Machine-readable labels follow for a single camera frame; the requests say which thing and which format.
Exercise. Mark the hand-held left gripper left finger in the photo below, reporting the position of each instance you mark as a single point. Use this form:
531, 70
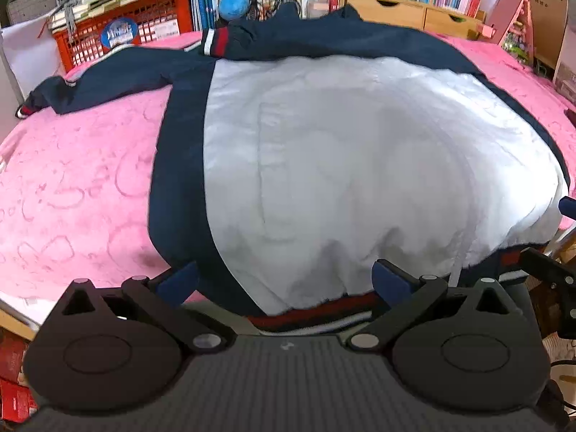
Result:
180, 281

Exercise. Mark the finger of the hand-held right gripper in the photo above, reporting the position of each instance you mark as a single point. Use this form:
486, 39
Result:
551, 274
569, 208

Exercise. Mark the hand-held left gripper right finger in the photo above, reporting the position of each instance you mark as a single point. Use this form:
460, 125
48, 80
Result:
389, 281

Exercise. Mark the white navy red striped jacket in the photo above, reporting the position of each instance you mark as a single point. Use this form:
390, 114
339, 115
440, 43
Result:
337, 153

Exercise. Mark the pink blanket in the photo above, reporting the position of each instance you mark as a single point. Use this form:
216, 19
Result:
81, 180

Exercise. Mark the cardboard box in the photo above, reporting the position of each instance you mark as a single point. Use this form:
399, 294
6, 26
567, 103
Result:
546, 22

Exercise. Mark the red boxes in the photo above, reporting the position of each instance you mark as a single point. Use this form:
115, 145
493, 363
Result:
13, 378

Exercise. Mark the pink miniature house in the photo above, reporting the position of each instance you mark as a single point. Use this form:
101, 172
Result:
506, 22

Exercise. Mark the wooden drawer organizer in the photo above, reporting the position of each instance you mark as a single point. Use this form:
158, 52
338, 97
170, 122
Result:
405, 13

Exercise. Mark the red plastic crate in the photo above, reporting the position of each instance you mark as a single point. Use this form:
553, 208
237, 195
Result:
153, 18

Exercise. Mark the white paper board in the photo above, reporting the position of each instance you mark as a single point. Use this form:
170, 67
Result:
27, 58

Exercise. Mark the blue hanging plush ball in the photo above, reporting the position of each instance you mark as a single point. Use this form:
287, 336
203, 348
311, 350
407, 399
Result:
234, 3

